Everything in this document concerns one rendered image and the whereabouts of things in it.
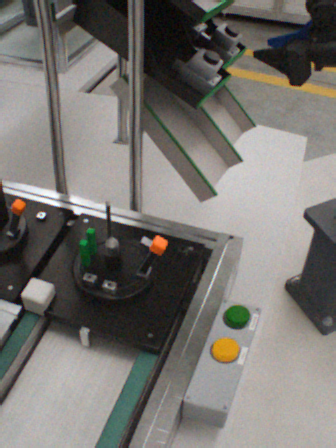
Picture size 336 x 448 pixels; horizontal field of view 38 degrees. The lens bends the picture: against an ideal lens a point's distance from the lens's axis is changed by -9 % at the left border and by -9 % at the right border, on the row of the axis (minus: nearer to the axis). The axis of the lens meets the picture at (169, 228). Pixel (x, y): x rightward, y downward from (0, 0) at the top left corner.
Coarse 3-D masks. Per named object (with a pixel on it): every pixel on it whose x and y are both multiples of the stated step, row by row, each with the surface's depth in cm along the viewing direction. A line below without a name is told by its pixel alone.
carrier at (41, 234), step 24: (24, 216) 94; (48, 216) 97; (72, 216) 98; (0, 240) 89; (24, 240) 91; (48, 240) 92; (0, 264) 87; (24, 264) 88; (0, 288) 83; (24, 288) 84
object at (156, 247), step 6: (144, 240) 79; (150, 240) 80; (156, 240) 78; (162, 240) 79; (144, 246) 79; (150, 246) 79; (156, 246) 78; (162, 246) 78; (150, 252) 80; (156, 252) 79; (162, 252) 78; (150, 258) 80; (144, 264) 82; (150, 264) 81; (144, 270) 83
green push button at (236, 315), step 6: (234, 306) 82; (240, 306) 82; (228, 312) 81; (234, 312) 81; (240, 312) 81; (246, 312) 81; (228, 318) 81; (234, 318) 80; (240, 318) 80; (246, 318) 80; (234, 324) 80; (240, 324) 80
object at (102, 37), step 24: (96, 0) 80; (120, 0) 93; (144, 0) 90; (168, 0) 88; (96, 24) 83; (120, 24) 81; (144, 24) 93; (168, 24) 91; (120, 48) 84; (144, 48) 82; (168, 48) 92; (192, 48) 92; (144, 72) 85; (168, 72) 87; (192, 96) 84
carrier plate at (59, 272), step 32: (96, 224) 96; (64, 256) 89; (160, 256) 90; (192, 256) 91; (64, 288) 84; (160, 288) 85; (64, 320) 80; (96, 320) 80; (128, 320) 80; (160, 320) 80; (160, 352) 78
